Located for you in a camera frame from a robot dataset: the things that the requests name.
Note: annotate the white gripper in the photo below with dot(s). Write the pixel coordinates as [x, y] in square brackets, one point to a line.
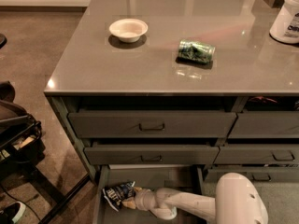
[144, 198]

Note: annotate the blue chip bag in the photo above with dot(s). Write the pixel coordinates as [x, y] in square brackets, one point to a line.
[115, 195]

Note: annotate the grey open bottom drawer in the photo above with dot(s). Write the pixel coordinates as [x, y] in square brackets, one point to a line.
[188, 179]

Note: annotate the grey middle left drawer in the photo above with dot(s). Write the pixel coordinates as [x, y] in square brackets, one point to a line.
[151, 154]

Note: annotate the grey top left drawer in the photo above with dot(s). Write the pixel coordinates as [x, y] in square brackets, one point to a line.
[151, 124]

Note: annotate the grey middle right drawer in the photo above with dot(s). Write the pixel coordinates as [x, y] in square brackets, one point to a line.
[258, 154]

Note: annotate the grey counter cabinet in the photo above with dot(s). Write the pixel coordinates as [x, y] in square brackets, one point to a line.
[250, 71]

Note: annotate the grey bottom right drawer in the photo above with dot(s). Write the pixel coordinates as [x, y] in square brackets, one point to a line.
[268, 174]

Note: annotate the grey top right drawer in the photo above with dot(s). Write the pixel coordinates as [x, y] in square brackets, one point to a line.
[266, 124]

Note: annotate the black white shoe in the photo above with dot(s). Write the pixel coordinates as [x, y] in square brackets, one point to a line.
[12, 214]

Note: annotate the green soda can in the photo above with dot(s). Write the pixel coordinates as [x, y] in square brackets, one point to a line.
[195, 51]

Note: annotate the white paper bowl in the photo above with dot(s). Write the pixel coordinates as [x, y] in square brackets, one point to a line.
[128, 30]

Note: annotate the white plastic canister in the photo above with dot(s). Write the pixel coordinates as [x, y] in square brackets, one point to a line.
[286, 25]

